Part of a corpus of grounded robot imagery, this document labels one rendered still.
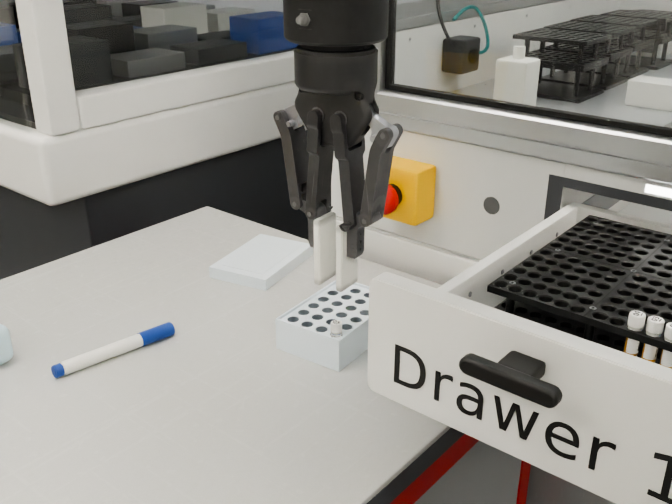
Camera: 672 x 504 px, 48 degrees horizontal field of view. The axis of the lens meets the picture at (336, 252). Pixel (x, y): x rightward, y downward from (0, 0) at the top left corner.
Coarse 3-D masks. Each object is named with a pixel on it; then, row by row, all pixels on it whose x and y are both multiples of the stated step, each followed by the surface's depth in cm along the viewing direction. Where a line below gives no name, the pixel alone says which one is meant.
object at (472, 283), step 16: (576, 208) 86; (592, 208) 85; (544, 224) 81; (560, 224) 83; (640, 224) 82; (656, 224) 81; (512, 240) 77; (528, 240) 77; (544, 240) 81; (496, 256) 73; (512, 256) 75; (528, 256) 78; (464, 272) 70; (480, 272) 70; (496, 272) 73; (448, 288) 67; (464, 288) 69; (480, 288) 71; (496, 304) 75
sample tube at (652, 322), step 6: (648, 318) 58; (654, 318) 58; (660, 318) 58; (648, 324) 58; (654, 324) 58; (660, 324) 58; (648, 330) 58; (654, 330) 58; (660, 330) 58; (654, 336) 58; (648, 348) 59; (654, 348) 59; (642, 354) 59; (648, 354) 59; (654, 354) 59; (648, 360) 59; (654, 360) 59
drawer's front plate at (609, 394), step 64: (384, 320) 62; (448, 320) 58; (512, 320) 55; (384, 384) 64; (448, 384) 60; (576, 384) 52; (640, 384) 49; (512, 448) 57; (576, 448) 54; (640, 448) 50
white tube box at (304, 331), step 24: (360, 288) 89; (288, 312) 83; (312, 312) 83; (336, 312) 83; (360, 312) 84; (288, 336) 81; (312, 336) 79; (360, 336) 81; (312, 360) 80; (336, 360) 78
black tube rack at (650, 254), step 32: (576, 224) 79; (608, 224) 79; (544, 256) 72; (576, 256) 72; (608, 256) 72; (640, 256) 72; (544, 288) 66; (576, 288) 66; (608, 288) 66; (640, 288) 66; (544, 320) 67; (640, 352) 62
